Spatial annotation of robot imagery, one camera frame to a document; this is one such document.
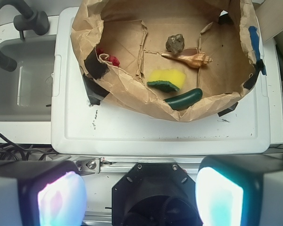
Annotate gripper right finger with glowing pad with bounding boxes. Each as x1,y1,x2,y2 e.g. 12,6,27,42
195,154,283,226

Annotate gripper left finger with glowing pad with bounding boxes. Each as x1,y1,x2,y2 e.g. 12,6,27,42
0,161,87,226

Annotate yellow and green sponge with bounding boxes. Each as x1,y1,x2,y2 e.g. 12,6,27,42
147,69,186,93

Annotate white plastic tray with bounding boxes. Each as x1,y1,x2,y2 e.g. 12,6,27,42
51,7,270,157

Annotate grey toy sink basin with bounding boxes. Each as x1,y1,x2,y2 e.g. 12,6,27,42
0,35,56,121

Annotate green toy cucumber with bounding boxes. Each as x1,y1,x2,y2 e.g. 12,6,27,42
164,88,203,111

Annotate black tape piece right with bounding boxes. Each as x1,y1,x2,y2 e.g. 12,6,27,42
243,59,265,90

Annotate black tape piece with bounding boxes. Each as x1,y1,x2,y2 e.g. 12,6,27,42
243,59,265,90
84,48,110,80

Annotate brown paper bag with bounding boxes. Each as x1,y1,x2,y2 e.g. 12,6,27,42
71,0,260,122

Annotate orange conch seashell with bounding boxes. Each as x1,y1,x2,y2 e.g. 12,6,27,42
161,52,213,69

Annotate black tape piece left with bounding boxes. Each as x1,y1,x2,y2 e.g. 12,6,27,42
84,48,110,80

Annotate grey brown rock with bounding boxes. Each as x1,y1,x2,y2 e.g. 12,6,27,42
165,33,185,55

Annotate red crumpled paper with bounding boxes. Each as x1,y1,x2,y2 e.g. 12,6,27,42
96,48,120,67

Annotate blue tape strip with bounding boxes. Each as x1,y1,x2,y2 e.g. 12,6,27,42
248,26,266,76

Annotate dark grey toy faucet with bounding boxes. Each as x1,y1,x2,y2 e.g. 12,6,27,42
0,0,50,72

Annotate black cables bundle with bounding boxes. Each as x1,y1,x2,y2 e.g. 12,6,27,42
0,128,71,163

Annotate aluminium frame rail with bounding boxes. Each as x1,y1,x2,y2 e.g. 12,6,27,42
70,155,204,175

